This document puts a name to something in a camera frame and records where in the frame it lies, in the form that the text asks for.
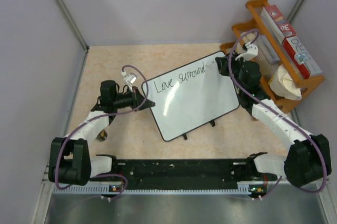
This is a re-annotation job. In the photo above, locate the white whiteboard black frame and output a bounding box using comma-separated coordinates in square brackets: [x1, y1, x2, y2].
[142, 51, 240, 141]

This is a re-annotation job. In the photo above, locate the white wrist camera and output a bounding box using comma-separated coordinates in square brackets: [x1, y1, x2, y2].
[235, 42, 259, 62]
[122, 72, 137, 90]

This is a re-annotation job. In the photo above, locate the clear plastic straw pack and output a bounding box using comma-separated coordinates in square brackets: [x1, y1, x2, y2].
[253, 35, 280, 73]

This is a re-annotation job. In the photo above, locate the grey slotted cable duct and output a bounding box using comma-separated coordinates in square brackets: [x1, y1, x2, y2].
[53, 182, 266, 196]

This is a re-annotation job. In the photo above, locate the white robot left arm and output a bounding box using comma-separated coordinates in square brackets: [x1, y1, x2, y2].
[48, 80, 155, 186]

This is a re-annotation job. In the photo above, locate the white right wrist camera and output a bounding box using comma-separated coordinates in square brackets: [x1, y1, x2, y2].
[235, 42, 259, 62]

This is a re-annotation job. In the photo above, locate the black yellow drink can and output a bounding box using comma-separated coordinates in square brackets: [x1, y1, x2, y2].
[96, 130, 107, 141]

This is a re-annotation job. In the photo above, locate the red white box upper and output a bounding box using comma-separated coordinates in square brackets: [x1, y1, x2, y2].
[260, 5, 297, 43]

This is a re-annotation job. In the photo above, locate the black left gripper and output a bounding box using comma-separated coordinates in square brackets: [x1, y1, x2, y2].
[113, 86, 154, 112]

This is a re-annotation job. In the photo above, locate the red white box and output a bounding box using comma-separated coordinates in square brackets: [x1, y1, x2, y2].
[282, 36, 323, 79]
[260, 5, 297, 43]

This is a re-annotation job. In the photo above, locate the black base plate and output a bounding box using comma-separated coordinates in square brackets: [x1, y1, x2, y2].
[89, 158, 284, 190]

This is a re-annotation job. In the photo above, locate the red white box lower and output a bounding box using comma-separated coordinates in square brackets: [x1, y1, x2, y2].
[282, 36, 323, 79]

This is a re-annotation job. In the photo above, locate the cream paper bag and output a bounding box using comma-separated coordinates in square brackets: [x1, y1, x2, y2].
[236, 31, 260, 53]
[269, 65, 302, 100]

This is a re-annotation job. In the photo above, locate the orange wooden shelf rack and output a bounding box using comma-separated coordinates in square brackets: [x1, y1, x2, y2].
[232, 0, 324, 114]

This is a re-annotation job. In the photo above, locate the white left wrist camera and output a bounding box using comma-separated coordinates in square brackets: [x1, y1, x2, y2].
[122, 72, 137, 90]

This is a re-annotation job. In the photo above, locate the cream paper bag upper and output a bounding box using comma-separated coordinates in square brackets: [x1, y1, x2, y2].
[236, 31, 260, 53]

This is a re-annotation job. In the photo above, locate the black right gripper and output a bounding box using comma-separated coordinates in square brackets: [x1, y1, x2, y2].
[216, 52, 247, 93]

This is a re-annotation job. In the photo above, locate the cream paper bag lower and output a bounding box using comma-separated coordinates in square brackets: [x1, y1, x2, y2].
[269, 65, 302, 100]

